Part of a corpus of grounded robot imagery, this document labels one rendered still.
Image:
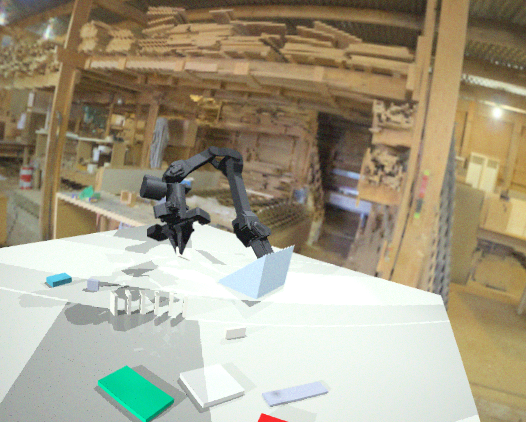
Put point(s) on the red rectangular block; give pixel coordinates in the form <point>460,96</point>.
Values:
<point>268,418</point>

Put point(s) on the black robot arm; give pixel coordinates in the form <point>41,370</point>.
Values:
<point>246,225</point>

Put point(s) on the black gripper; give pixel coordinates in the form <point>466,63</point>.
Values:
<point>178,230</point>

